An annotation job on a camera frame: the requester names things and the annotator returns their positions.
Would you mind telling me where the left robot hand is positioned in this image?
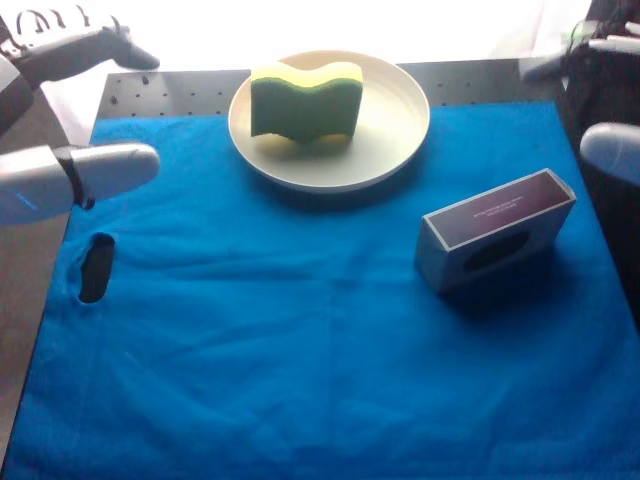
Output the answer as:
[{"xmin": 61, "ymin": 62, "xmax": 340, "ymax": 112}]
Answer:
[{"xmin": 0, "ymin": 5, "xmax": 161, "ymax": 87}]

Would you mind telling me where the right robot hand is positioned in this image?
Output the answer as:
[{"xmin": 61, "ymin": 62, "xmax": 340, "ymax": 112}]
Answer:
[{"xmin": 519, "ymin": 7, "xmax": 640, "ymax": 84}]

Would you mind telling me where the small purple box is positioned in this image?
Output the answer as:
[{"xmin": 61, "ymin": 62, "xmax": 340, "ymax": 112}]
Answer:
[{"xmin": 413, "ymin": 168, "xmax": 578, "ymax": 297}]

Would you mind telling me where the yellow and green sponge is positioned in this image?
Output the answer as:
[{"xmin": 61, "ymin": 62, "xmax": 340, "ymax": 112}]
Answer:
[{"xmin": 249, "ymin": 60, "xmax": 365, "ymax": 152}]

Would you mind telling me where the white round plate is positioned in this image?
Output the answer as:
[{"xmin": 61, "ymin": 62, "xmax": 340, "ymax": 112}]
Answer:
[{"xmin": 227, "ymin": 49, "xmax": 432, "ymax": 195}]

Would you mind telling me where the blue cloth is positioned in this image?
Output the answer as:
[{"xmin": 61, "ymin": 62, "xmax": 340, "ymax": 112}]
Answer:
[{"xmin": 0, "ymin": 102, "xmax": 640, "ymax": 480}]

